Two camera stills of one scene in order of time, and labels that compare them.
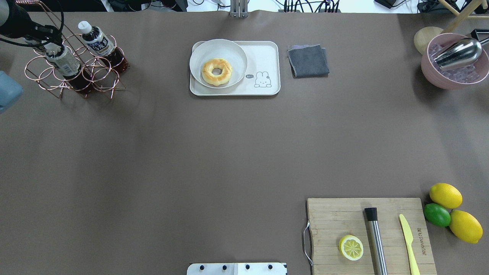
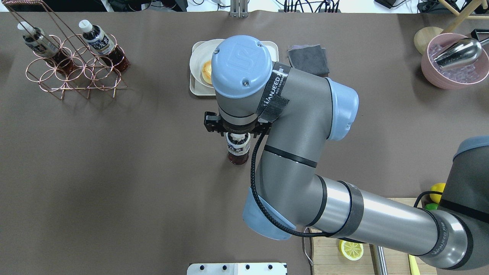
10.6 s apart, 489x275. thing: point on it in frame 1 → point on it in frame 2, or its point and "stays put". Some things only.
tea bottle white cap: [69, 67] → [238, 147]
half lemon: [351, 247] stays put
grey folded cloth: [308, 61] stays put
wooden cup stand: [423, 36] stays put
